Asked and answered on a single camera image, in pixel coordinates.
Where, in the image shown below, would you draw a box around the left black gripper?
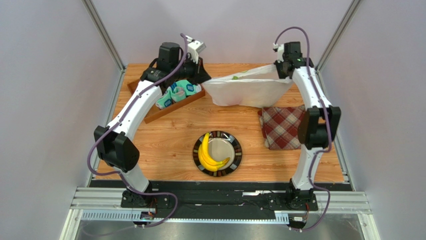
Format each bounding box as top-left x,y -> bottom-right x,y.
170,54 -> 211,86

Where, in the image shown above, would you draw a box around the white plastic bag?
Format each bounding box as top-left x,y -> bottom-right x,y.
202,64 -> 294,108

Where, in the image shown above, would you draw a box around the yellow banana bunch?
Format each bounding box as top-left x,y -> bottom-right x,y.
198,132 -> 231,172

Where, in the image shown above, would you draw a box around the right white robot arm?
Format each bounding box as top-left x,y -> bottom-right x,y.
273,41 -> 342,210

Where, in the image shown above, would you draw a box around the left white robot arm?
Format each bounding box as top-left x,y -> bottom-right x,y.
89,36 -> 211,198

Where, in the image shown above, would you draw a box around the teal white socks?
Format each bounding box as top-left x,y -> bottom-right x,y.
155,79 -> 202,110

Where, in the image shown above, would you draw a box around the red plaid cloth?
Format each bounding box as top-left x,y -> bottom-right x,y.
257,105 -> 305,151

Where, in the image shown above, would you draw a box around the round patterned ceramic plate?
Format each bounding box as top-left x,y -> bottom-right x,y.
192,130 -> 243,178

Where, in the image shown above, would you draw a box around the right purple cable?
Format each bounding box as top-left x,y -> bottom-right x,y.
273,26 -> 334,233

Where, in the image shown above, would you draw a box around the purple cable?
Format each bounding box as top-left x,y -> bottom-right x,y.
273,26 -> 334,233
86,32 -> 189,231

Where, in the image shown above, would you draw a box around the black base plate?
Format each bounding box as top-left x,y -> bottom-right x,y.
120,180 -> 319,221

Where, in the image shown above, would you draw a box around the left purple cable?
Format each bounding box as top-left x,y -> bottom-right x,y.
86,32 -> 189,231

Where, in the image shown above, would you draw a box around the aluminium frame rail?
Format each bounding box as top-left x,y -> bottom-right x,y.
60,180 -> 379,240

